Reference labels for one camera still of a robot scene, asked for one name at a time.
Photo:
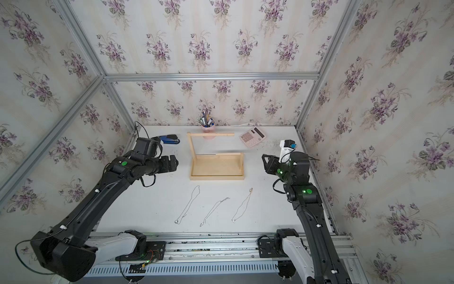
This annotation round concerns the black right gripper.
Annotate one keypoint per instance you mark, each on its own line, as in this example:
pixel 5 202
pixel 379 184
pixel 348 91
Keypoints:
pixel 268 164

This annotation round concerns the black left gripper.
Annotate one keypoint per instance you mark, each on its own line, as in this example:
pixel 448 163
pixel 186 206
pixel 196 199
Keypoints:
pixel 168 163

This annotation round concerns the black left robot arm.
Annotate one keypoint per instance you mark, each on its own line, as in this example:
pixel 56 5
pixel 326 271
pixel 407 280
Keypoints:
pixel 66 251

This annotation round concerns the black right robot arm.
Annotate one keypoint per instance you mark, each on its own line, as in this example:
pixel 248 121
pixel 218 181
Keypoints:
pixel 315 260

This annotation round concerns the wooden jewelry display stand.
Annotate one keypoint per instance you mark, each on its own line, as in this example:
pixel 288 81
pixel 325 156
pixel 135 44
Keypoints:
pixel 215 167

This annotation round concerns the blue stapler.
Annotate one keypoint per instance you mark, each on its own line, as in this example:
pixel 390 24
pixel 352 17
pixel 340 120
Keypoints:
pixel 169 139

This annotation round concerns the pink calculator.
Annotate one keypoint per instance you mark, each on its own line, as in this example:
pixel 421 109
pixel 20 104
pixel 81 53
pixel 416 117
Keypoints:
pixel 253 137

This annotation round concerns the pink pen cup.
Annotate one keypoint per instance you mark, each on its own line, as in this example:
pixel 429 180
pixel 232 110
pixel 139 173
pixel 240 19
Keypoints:
pixel 207 122

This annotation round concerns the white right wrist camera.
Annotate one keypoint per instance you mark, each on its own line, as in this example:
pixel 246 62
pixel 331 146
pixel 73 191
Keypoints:
pixel 287 147

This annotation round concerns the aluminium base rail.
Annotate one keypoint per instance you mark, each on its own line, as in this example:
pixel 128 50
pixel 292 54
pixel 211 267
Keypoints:
pixel 208 254

